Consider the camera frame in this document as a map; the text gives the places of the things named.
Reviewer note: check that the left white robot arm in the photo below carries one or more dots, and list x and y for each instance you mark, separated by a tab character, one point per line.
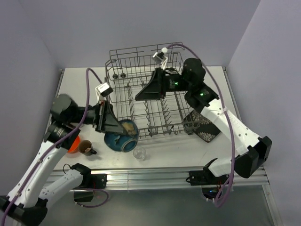
28	202

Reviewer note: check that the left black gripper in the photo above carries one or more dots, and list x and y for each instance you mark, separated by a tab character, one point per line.
105	119

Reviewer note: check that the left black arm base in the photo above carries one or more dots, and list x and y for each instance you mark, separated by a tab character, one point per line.
97	181

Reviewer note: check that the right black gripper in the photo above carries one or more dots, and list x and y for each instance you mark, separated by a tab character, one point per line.
155	89

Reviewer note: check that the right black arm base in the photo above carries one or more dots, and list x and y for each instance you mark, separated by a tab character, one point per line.
206	178

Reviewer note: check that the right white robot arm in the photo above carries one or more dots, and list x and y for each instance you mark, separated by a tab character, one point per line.
250	150

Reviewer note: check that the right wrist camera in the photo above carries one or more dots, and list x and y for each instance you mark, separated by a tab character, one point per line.
160	58

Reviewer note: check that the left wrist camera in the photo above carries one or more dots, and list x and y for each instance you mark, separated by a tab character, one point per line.
102	91

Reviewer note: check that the dark brown mug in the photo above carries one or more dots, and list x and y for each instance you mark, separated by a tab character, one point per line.
85	147

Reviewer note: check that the orange bowl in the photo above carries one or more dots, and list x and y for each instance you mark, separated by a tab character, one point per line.
74	146

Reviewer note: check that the blue floral ceramic bowl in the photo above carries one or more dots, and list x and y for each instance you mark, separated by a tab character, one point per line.
123	143

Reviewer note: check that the grey wire dish rack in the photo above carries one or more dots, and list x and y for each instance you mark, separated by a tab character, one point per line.
128	70

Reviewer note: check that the aluminium mounting rail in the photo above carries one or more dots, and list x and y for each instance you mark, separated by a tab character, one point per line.
159	178

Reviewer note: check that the clear drinking glass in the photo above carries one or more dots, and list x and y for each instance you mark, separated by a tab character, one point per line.
139	153

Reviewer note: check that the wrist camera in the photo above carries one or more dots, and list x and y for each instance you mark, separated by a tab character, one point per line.
160	58
102	91

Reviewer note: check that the black floral square plate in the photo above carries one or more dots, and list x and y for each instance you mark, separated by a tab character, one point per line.
203	128

